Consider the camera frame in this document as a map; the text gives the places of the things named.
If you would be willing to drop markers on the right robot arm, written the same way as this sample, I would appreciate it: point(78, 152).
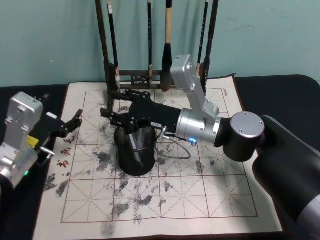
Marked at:
point(247, 140)

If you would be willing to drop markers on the ink-stained gridded felt mat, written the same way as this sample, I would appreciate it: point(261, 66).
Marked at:
point(180, 195)

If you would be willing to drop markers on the dark wooden brush rack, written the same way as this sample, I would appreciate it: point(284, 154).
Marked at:
point(105, 50)

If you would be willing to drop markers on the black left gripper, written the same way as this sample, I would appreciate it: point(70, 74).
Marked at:
point(47, 127)

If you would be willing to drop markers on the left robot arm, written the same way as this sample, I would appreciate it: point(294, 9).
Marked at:
point(17, 140)

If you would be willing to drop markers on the black cylindrical brush pot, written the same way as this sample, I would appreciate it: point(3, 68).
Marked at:
point(130, 160)

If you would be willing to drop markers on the thin black calligraphy brush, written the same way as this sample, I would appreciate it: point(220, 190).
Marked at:
point(203, 32)
point(150, 37)
point(113, 45)

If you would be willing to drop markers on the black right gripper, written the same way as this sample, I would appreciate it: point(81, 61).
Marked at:
point(160, 116)

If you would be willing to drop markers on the black table cloth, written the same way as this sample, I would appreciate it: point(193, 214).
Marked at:
point(270, 95)

